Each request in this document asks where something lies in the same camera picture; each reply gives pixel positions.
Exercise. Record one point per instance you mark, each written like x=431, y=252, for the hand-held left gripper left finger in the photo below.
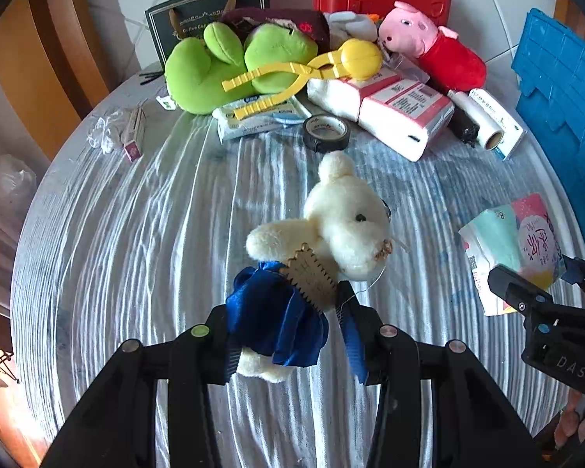
x=200, y=351

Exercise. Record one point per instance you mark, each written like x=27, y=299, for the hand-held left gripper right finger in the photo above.
x=370, y=346

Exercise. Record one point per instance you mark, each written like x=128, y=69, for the pastel printed small tissue pack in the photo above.
x=507, y=239

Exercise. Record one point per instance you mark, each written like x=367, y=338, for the cream teddy bear blue dress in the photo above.
x=346, y=224

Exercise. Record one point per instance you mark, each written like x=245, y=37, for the blue plastic crate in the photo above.
x=560, y=107

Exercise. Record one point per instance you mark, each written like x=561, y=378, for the black tape roll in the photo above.
x=317, y=134

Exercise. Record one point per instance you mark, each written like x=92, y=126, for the yellow snowball clamp tongs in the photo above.
x=358, y=58

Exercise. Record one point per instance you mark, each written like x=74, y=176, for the person's right hand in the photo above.
x=573, y=424

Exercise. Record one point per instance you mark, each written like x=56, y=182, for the white printed carton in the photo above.
x=504, y=117

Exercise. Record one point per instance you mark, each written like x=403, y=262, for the pink white tissue pack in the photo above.
x=336, y=95
x=404, y=117

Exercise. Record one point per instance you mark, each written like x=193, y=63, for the pale curtain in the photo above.
x=0, y=263

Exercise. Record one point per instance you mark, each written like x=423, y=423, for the small pink narrow box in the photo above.
x=134, y=136

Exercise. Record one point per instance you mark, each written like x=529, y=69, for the white wet wipes pack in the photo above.
x=248, y=124

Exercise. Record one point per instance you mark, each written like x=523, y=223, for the crumpled clear plastic wrap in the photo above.
x=105, y=129

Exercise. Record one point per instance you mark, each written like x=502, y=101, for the clear plastic box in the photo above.
x=409, y=66

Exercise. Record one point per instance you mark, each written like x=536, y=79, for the clear plastic bag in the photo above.
x=9, y=180

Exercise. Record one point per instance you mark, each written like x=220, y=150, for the green frog plush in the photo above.
x=195, y=73

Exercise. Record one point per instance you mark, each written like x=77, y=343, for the black hairpins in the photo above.
x=151, y=76

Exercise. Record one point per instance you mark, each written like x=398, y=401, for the pink pig plush red dress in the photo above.
x=409, y=29

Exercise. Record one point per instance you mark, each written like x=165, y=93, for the white plush toy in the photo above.
x=351, y=27

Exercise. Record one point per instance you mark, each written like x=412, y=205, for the black gift box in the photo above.
x=185, y=19

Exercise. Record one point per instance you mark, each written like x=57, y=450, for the dark maroon pouch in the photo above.
x=282, y=19

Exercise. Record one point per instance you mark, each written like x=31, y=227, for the wooden frame post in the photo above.
x=39, y=58

